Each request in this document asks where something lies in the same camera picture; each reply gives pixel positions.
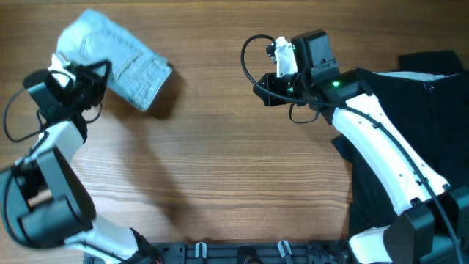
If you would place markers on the left white rail clip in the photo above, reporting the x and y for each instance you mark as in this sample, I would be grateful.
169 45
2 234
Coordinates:
200 250

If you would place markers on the white rail clip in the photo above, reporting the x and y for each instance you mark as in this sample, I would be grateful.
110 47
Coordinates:
200 250
285 251

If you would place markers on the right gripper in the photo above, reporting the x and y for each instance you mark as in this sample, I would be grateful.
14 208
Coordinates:
267 91

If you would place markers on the light blue denim shorts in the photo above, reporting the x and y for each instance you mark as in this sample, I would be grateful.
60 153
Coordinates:
137 72

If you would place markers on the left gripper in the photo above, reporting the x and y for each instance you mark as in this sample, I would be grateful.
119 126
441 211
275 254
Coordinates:
89 73

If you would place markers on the right white rail clip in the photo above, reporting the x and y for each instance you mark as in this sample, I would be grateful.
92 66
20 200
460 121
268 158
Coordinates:
285 251

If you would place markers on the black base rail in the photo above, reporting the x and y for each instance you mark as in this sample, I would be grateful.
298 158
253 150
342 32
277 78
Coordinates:
310 252

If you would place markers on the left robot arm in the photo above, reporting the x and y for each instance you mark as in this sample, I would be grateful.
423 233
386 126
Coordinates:
43 203

